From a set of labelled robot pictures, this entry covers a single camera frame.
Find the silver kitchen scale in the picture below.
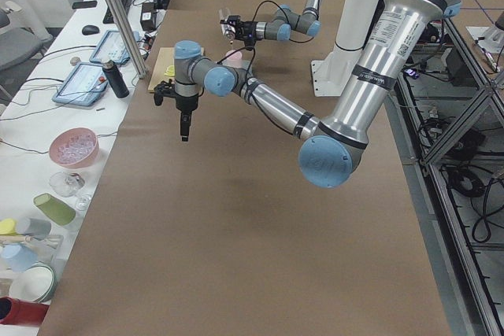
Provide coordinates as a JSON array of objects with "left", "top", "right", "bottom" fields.
[{"left": 222, "top": 59, "right": 254, "bottom": 76}]

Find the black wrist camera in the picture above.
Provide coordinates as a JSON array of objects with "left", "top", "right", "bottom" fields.
[{"left": 154, "top": 79, "right": 176, "bottom": 106}]

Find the pink bowl with ice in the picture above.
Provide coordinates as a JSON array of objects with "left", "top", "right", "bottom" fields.
[{"left": 49, "top": 127, "right": 99, "bottom": 168}]

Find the lemon slice by knife blade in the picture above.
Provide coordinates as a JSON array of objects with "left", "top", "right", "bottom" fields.
[{"left": 164, "top": 65, "right": 175, "bottom": 77}]

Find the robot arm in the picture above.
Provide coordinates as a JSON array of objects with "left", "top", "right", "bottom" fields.
[
  {"left": 174, "top": 0, "right": 461, "bottom": 188},
  {"left": 219, "top": 0, "right": 323, "bottom": 50}
]

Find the aluminium frame post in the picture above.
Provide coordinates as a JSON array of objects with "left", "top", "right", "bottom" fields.
[{"left": 105, "top": 0, "right": 147, "bottom": 79}]

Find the light blue plastic cup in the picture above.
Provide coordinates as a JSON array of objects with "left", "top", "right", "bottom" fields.
[{"left": 1, "top": 244, "right": 38, "bottom": 272}]

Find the black thermos bottle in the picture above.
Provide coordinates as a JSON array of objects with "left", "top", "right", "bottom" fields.
[{"left": 101, "top": 57, "right": 129, "bottom": 98}]

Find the near blue teach pendant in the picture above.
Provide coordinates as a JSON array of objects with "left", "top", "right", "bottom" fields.
[{"left": 52, "top": 62, "right": 108, "bottom": 107}]

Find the grey plastic cup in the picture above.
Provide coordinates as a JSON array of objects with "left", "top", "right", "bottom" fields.
[{"left": 15, "top": 217, "right": 52, "bottom": 240}]

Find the green plastic cup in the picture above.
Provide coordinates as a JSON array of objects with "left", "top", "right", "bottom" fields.
[{"left": 33, "top": 193, "right": 76, "bottom": 226}]

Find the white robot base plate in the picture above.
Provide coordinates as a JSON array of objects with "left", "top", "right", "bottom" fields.
[{"left": 310, "top": 59, "right": 351, "bottom": 97}]

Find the glass sauce bottle metal spout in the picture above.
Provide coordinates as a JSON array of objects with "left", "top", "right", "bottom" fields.
[{"left": 218, "top": 7, "right": 235, "bottom": 44}]

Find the black keyboard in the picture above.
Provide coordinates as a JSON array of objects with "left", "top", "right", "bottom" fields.
[{"left": 102, "top": 0, "right": 135, "bottom": 24}]

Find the blue teach pendant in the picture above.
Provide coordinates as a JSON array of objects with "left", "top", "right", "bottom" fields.
[
  {"left": 52, "top": 62, "right": 108, "bottom": 107},
  {"left": 89, "top": 30, "right": 129, "bottom": 65}
]

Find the black smartphone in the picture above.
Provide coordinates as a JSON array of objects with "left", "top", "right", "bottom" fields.
[{"left": 72, "top": 0, "right": 98, "bottom": 9}]

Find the black computer mouse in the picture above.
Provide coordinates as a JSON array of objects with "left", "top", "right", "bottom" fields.
[{"left": 81, "top": 24, "right": 100, "bottom": 35}]

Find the far blue teach pendant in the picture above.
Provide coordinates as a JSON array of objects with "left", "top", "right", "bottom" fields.
[{"left": 89, "top": 30, "right": 129, "bottom": 65}]

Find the clear wine glass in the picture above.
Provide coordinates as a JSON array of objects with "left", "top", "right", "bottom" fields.
[{"left": 49, "top": 172, "right": 91, "bottom": 212}]

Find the yellow plastic cup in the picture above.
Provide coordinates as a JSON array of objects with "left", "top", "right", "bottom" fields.
[{"left": 0, "top": 218, "right": 17, "bottom": 236}]

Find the bamboo cutting board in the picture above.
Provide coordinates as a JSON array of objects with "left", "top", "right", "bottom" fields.
[{"left": 147, "top": 46, "right": 206, "bottom": 94}]

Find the pink plastic cup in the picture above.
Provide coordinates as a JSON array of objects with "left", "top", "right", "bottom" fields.
[{"left": 223, "top": 50, "right": 243, "bottom": 68}]

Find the red cup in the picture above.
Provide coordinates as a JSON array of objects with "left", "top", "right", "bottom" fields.
[{"left": 1, "top": 297, "right": 50, "bottom": 327}]

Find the white green rimmed bowl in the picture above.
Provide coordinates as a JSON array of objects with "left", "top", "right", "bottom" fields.
[{"left": 9, "top": 264, "right": 57, "bottom": 303}]

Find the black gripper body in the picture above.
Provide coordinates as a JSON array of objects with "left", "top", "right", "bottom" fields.
[
  {"left": 235, "top": 21, "right": 257, "bottom": 40},
  {"left": 175, "top": 93, "right": 198, "bottom": 113}
]

